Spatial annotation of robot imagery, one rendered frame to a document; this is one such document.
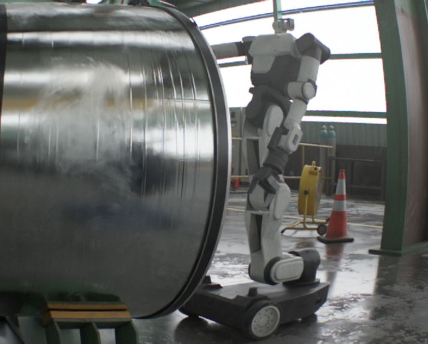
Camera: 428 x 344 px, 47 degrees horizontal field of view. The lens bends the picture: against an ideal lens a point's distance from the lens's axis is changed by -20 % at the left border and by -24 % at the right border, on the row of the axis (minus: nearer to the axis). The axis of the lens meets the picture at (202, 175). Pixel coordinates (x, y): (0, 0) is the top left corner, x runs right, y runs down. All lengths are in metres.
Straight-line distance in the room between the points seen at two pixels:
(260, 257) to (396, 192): 2.43
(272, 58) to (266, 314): 1.14
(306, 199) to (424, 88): 2.12
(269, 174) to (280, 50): 0.60
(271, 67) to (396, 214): 2.58
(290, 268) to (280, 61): 0.95
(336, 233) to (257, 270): 3.04
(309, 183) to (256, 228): 3.64
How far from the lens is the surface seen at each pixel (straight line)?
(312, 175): 6.39
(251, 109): 2.63
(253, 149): 2.69
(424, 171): 5.41
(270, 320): 2.50
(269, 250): 2.68
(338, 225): 5.71
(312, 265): 2.88
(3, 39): 1.50
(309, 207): 6.39
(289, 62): 2.66
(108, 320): 1.78
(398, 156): 4.88
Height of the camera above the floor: 0.80
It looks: 2 degrees down
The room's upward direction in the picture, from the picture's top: 2 degrees clockwise
